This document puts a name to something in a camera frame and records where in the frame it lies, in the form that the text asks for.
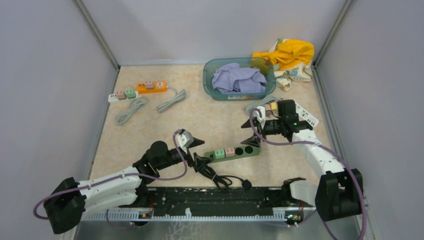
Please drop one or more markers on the yellow usb charger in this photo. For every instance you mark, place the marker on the yellow usb charger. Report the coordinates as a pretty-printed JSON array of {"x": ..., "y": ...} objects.
[{"x": 273, "y": 106}]

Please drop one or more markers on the green charger on white strip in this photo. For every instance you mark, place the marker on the green charger on white strip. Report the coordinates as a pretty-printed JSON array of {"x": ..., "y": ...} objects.
[{"x": 130, "y": 94}]

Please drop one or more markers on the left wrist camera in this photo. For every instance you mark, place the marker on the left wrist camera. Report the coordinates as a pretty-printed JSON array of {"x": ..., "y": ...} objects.
[{"x": 184, "y": 139}]

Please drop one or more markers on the small white power strip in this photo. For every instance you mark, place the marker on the small white power strip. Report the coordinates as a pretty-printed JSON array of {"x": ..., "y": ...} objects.
[{"x": 113, "y": 100}]

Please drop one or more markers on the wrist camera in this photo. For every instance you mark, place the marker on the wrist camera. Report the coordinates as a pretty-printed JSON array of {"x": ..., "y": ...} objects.
[
  {"x": 260, "y": 116},
  {"x": 184, "y": 139}
]

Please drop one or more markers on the purple cloth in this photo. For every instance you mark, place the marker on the purple cloth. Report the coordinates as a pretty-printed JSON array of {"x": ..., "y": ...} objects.
[{"x": 234, "y": 79}]

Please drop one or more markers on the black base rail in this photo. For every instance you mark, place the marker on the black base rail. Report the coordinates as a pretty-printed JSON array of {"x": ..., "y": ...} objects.
[{"x": 214, "y": 203}]

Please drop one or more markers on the white patterned cloth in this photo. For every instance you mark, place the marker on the white patterned cloth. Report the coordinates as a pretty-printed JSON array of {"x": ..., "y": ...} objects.
[{"x": 299, "y": 73}]

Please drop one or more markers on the green power strip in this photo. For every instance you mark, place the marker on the green power strip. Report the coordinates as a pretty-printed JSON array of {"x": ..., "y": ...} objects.
[{"x": 241, "y": 152}]

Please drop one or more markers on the teal plastic basin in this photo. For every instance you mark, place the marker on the teal plastic basin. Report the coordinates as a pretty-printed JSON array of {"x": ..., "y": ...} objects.
[{"x": 265, "y": 67}]

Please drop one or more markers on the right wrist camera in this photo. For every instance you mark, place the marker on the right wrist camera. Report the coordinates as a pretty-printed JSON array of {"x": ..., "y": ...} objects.
[{"x": 260, "y": 116}]

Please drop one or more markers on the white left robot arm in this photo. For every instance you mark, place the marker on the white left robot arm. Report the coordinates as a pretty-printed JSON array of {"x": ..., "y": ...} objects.
[{"x": 71, "y": 201}]

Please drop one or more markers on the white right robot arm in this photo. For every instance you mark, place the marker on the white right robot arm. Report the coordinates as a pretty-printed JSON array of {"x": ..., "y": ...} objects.
[{"x": 339, "y": 193}]

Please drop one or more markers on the pink usb charger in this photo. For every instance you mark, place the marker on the pink usb charger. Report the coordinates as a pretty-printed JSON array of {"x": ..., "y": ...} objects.
[
  {"x": 268, "y": 111},
  {"x": 229, "y": 152}
]

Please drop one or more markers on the pink charger on white strip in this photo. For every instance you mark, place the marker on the pink charger on white strip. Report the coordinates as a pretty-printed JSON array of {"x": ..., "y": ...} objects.
[{"x": 120, "y": 95}]

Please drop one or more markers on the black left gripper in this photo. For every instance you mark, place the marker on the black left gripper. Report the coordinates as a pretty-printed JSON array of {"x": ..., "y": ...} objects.
[{"x": 199, "y": 161}]

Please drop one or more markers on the orange power strip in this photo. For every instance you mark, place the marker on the orange power strip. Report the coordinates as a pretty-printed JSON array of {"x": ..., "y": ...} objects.
[{"x": 160, "y": 87}]

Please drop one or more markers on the yellow cloth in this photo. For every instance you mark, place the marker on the yellow cloth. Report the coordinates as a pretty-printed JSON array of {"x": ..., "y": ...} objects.
[{"x": 288, "y": 54}]

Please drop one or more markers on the light green usb charger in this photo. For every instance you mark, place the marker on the light green usb charger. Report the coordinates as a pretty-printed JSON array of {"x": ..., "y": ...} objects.
[{"x": 219, "y": 154}]

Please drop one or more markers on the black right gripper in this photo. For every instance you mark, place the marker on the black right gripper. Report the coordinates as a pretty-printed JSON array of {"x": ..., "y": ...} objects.
[{"x": 254, "y": 140}]

